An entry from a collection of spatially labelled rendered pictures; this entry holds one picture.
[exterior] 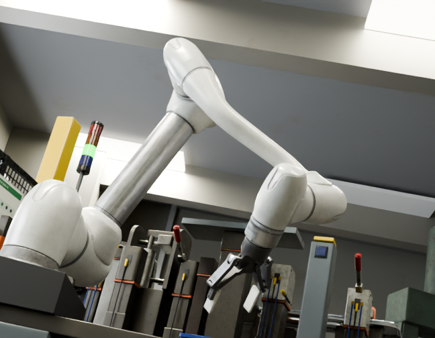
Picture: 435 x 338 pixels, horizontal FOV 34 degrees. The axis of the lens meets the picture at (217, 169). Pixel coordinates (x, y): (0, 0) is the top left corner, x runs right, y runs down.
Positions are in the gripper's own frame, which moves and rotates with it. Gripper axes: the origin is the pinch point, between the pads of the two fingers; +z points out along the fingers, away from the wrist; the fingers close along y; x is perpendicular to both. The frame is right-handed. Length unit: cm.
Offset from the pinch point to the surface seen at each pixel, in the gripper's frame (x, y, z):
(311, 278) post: -4.0, -30.9, -6.6
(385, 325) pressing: 6, -62, 3
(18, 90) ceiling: -505, -147, 123
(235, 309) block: -12.3, -16.4, 10.4
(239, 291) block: -15.5, -18.2, 6.3
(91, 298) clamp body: -59, 0, 40
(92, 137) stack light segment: -198, -61, 38
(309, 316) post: 3.5, -28.0, 1.1
